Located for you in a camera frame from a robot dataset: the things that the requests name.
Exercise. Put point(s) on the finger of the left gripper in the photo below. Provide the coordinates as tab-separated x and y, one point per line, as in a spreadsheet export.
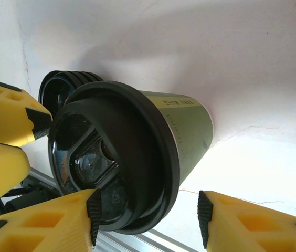
1	170
6	118

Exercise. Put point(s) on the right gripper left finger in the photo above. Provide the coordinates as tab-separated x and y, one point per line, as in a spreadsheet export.
66	207

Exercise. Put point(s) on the wide aluminium base rail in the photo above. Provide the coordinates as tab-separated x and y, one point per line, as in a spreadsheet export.
137	241

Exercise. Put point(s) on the black round lid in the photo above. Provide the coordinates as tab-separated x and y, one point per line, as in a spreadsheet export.
51	89

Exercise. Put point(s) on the dark green paper cup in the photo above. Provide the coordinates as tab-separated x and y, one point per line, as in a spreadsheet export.
190	131

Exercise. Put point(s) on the black plastic cup lid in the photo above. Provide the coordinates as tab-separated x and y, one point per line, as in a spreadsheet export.
137	170

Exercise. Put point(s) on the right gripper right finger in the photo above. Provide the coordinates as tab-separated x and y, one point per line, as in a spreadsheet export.
224	207

